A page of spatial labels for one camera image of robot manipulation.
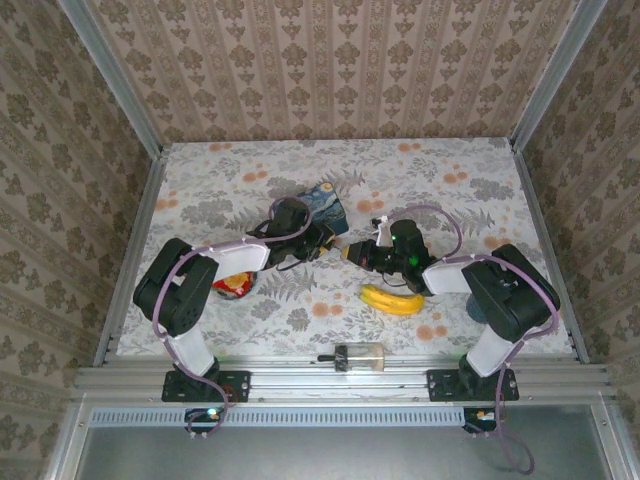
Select red snack packet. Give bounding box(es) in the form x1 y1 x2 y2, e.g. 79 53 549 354
211 270 257 301

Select yellow banana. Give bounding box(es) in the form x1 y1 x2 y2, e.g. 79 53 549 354
360 283 426 317

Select grey metal panel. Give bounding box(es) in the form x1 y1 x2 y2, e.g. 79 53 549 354
47 399 632 480

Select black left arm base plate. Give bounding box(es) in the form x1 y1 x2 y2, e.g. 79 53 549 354
161 368 252 404

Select grey slotted cable duct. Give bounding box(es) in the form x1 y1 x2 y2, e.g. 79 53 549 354
88 405 467 427

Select dark grey round cap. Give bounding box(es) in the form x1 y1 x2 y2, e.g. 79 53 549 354
465 295 487 325

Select aluminium front mounting rail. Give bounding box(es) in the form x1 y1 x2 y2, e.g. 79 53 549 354
73 355 615 404

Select aluminium table side rail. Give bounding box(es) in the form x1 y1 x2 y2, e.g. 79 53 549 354
508 138 592 362
93 147 171 366

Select aluminium frame post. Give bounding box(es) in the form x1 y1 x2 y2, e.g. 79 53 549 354
508 0 610 152
55 0 167 157

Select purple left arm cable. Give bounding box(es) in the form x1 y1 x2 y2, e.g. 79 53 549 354
151 195 315 444

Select starry night print box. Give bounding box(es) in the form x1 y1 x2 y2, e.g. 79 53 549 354
294 181 350 236

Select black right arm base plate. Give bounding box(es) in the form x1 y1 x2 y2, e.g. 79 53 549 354
426 368 520 403

